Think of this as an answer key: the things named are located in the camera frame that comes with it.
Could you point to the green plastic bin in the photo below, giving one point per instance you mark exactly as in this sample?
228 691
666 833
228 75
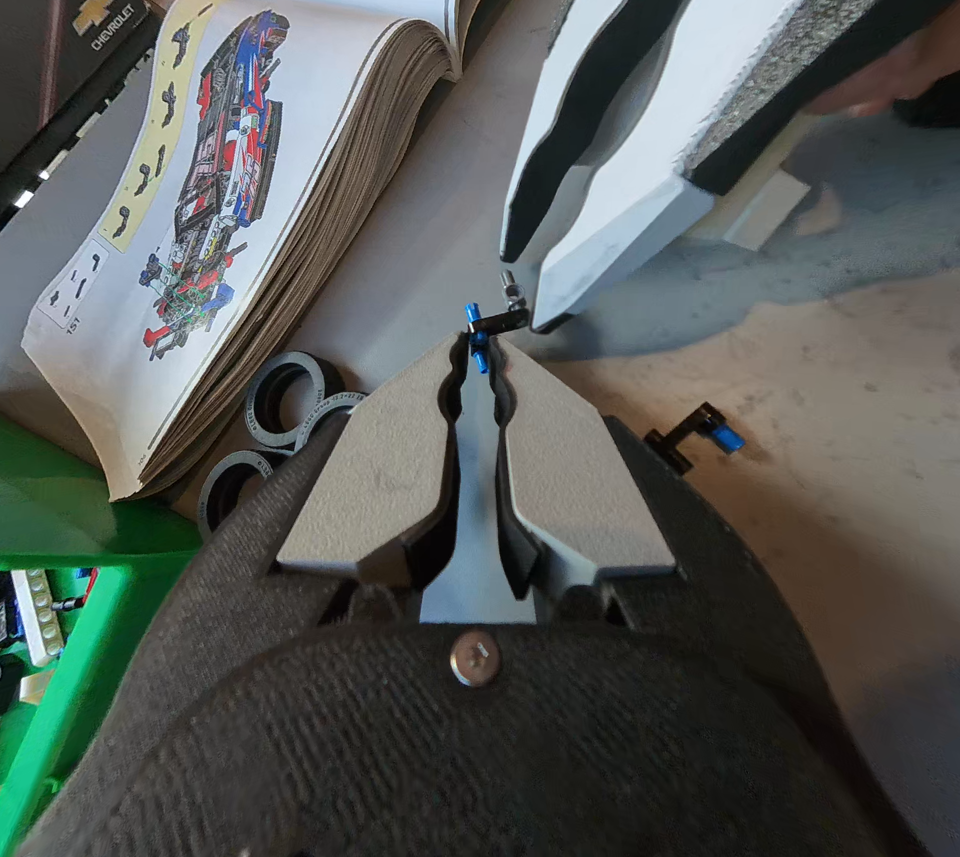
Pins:
60 519

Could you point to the open instruction book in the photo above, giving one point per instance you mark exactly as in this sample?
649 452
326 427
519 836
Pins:
315 122

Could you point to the pile of small toy bricks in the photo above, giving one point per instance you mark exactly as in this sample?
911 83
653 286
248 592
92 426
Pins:
37 624

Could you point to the black rubber toy tyre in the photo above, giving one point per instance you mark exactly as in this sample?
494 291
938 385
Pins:
214 489
262 414
315 422

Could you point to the person's right hand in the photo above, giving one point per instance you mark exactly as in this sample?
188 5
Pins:
900 77

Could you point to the grey axle connector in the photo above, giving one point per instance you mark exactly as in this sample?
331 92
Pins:
514 291

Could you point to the person's right forearm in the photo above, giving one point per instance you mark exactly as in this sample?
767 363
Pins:
937 107

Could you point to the black angled beam blue pin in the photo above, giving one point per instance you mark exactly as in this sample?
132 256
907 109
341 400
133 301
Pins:
686 433

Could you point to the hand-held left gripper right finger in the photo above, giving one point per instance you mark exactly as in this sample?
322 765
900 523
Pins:
577 489

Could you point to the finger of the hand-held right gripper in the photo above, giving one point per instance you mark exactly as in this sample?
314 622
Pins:
592 9
750 47

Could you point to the black beam two blue pins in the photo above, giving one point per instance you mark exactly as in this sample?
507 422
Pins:
501 323

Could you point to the black cardboard box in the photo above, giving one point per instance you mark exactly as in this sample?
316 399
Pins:
52 9

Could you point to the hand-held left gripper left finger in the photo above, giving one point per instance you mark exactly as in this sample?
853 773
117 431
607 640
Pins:
390 482

